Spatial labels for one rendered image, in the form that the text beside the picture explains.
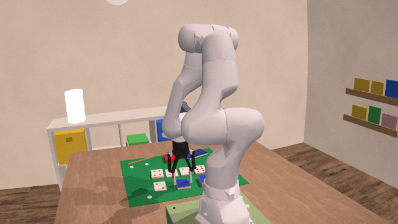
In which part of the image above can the green felt mat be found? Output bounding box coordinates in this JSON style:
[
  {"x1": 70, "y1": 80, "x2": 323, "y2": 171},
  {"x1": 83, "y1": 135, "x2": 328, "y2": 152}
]
[{"x1": 120, "y1": 148, "x2": 213, "y2": 208}]

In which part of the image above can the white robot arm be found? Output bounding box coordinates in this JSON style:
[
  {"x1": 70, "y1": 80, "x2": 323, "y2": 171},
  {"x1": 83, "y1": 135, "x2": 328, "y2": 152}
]
[{"x1": 162, "y1": 24, "x2": 265, "y2": 224}]

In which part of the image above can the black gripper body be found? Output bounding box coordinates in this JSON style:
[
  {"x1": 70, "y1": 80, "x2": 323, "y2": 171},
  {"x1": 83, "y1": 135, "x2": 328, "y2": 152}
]
[{"x1": 172, "y1": 141, "x2": 190, "y2": 159}]

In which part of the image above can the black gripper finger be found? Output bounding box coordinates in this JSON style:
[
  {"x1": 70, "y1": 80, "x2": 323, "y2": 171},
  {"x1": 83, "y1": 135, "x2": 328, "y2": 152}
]
[
  {"x1": 167, "y1": 152, "x2": 180, "y2": 185},
  {"x1": 183, "y1": 149, "x2": 196, "y2": 183}
]

